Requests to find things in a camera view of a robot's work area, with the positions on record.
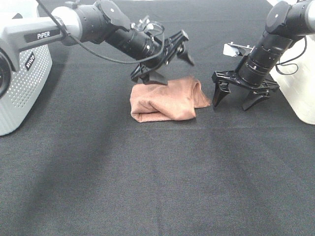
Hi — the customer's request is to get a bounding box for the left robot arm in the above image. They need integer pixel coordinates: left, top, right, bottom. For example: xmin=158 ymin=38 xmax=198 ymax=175
xmin=0 ymin=0 xmax=194 ymax=94

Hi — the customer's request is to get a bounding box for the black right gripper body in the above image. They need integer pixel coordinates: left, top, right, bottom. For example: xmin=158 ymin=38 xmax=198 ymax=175
xmin=212 ymin=70 xmax=280 ymax=94

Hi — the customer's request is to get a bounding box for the brown microfiber towel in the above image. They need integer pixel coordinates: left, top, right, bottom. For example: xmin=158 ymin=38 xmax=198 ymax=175
xmin=130 ymin=76 xmax=211 ymax=122

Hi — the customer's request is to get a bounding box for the grey perforated laundry basket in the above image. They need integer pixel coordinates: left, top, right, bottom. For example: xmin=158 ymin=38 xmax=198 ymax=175
xmin=0 ymin=0 xmax=62 ymax=136

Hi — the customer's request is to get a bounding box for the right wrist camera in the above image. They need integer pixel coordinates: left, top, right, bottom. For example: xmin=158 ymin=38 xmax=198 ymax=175
xmin=222 ymin=42 xmax=253 ymax=57

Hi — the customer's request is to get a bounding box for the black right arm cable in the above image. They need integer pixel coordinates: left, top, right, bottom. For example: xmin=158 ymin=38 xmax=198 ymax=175
xmin=275 ymin=34 xmax=308 ymax=76

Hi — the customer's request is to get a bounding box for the white plastic basket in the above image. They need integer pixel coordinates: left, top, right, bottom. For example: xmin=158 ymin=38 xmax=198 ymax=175
xmin=271 ymin=34 xmax=315 ymax=125

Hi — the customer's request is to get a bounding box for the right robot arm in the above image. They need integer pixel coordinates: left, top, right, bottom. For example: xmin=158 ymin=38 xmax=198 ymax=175
xmin=212 ymin=0 xmax=315 ymax=111

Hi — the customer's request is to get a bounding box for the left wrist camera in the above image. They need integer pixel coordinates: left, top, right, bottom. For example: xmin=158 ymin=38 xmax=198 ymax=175
xmin=130 ymin=15 xmax=157 ymax=37

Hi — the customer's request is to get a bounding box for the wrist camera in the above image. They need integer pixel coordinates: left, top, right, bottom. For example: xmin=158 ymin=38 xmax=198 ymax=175
xmin=222 ymin=42 xmax=253 ymax=57
xmin=130 ymin=15 xmax=157 ymax=37

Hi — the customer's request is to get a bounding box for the black table cover cloth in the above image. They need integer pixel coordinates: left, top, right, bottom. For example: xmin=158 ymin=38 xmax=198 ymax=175
xmin=0 ymin=0 xmax=315 ymax=236

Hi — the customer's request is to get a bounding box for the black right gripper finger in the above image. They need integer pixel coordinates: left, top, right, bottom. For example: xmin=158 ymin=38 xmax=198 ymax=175
xmin=242 ymin=91 xmax=270 ymax=111
xmin=213 ymin=81 xmax=231 ymax=107

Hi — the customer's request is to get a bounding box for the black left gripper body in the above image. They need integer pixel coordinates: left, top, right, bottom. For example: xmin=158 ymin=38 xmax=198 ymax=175
xmin=130 ymin=30 xmax=189 ymax=83

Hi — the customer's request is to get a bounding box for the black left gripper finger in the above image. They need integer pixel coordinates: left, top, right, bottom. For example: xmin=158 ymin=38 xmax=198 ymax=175
xmin=177 ymin=44 xmax=195 ymax=66
xmin=145 ymin=71 xmax=168 ymax=85

